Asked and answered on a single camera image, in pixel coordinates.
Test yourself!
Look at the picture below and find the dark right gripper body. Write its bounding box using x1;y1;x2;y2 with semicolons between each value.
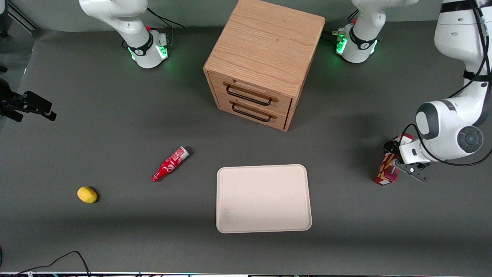
0;79;18;112

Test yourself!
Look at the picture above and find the red cookie box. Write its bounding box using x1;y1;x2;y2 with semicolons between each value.
374;133;414;186

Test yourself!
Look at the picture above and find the beige plastic tray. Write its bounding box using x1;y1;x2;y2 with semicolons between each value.
216;164;312;234

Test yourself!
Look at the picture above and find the yellow lemon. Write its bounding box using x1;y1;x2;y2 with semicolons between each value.
77;187;98;204

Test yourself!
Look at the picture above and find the wooden drawer front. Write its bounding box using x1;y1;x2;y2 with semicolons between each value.
216;96;289;130
209;72;293;117

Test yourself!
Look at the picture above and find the dark grey table mat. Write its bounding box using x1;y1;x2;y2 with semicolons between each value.
0;19;492;274

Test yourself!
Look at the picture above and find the red soda bottle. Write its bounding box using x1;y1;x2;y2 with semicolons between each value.
151;146;190;183

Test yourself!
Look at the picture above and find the wooden drawer cabinet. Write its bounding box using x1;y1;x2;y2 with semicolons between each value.
203;0;326;132

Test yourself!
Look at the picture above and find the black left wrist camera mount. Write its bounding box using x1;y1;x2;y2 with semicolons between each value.
394;160;430;182

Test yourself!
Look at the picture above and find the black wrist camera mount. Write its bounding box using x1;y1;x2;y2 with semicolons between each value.
17;91;57;122
394;160;430;182

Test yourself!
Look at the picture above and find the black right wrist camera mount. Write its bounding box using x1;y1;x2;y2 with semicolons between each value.
17;91;57;122

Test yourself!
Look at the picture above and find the black left arm base cable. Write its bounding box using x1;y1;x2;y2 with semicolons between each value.
323;10;360;45

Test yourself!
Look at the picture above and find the black arm base cable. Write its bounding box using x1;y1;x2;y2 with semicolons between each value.
122;7;186;48
323;10;360;45

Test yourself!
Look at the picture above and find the black drawer handle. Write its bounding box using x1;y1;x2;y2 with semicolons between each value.
226;85;273;107
231;103;272;123

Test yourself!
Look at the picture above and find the black table edge cable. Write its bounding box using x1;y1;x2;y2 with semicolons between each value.
11;251;91;276

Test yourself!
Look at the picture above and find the black right arm base cable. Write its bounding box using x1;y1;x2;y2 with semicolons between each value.
122;7;186;48

